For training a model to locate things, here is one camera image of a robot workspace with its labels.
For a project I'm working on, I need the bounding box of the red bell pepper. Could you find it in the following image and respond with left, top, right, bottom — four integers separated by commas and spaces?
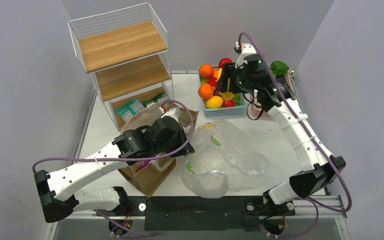
207, 77, 218, 89

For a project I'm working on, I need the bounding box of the clear plastic lemon-print bag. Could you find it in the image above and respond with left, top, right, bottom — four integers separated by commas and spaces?
176, 120, 269, 199

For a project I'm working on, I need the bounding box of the white wire wooden shelf rack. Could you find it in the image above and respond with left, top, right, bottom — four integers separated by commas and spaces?
68, 2, 174, 129

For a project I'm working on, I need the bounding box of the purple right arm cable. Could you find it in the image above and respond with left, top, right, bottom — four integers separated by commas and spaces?
238, 31, 353, 214

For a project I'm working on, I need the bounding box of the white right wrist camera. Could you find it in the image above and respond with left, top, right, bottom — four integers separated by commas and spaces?
234, 41, 257, 68

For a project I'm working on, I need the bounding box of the blue plastic fruit basket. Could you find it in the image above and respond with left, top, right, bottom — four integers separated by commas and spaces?
197, 65, 247, 118

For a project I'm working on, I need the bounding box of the red apple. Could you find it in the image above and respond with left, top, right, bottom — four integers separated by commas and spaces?
218, 57, 233, 69

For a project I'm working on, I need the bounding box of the pink plastic vegetable basket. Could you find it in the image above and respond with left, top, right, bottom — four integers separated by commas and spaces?
250, 72, 295, 118

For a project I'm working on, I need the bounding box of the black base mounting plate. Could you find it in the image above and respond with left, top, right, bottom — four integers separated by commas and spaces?
103, 195, 296, 232

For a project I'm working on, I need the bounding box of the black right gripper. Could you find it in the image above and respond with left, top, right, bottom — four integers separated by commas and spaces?
218, 62, 256, 95

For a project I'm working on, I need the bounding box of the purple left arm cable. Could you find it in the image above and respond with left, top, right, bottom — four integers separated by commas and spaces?
31, 99, 196, 175

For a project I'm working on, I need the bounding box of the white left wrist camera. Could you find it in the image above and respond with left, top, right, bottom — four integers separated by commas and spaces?
159, 106, 182, 122

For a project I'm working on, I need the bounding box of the purple snack packet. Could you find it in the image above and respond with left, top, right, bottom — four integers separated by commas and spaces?
136, 159, 159, 172

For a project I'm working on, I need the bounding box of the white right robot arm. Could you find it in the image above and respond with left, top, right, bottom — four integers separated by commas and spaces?
217, 54, 346, 215

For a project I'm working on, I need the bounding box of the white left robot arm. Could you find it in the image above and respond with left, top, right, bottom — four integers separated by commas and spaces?
32, 99, 195, 223

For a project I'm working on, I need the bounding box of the brown jute tote bag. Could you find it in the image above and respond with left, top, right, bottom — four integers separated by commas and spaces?
117, 101, 200, 199

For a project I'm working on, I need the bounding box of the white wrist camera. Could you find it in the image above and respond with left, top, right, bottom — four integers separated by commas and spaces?
234, 41, 257, 68
159, 106, 182, 122

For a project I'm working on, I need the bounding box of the green bell pepper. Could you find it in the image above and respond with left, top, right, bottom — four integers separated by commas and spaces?
269, 60, 290, 76

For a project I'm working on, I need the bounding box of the orange fruit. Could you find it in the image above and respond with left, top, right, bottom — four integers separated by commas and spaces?
197, 83, 214, 101
198, 63, 214, 79

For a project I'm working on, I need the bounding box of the orange fruit back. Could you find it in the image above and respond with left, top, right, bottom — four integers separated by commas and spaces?
198, 63, 214, 79

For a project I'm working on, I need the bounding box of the teal snack packet lower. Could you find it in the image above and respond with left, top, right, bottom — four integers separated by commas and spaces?
115, 98, 145, 123

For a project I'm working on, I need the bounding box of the orange fruit front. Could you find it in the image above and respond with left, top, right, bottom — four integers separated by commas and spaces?
197, 83, 214, 101

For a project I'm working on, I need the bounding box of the yellow orange mango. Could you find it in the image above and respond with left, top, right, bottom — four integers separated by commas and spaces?
216, 68, 234, 101

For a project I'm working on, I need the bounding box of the yellow lemon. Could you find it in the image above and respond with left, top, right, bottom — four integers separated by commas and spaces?
204, 95, 224, 109

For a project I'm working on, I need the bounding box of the green snack packet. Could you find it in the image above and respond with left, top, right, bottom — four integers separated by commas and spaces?
142, 92, 169, 108

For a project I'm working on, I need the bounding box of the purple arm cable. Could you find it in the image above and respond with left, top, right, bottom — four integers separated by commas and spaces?
238, 31, 353, 214
31, 99, 196, 175

